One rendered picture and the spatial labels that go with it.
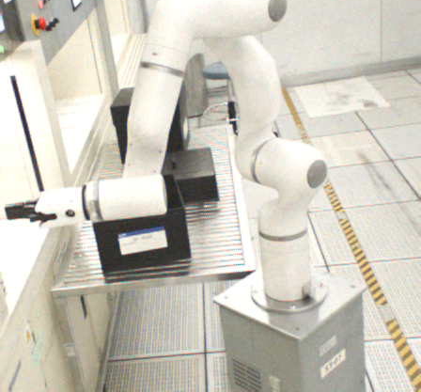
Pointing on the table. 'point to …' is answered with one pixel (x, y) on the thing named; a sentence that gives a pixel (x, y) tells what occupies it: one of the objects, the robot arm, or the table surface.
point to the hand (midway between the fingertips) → (15, 211)
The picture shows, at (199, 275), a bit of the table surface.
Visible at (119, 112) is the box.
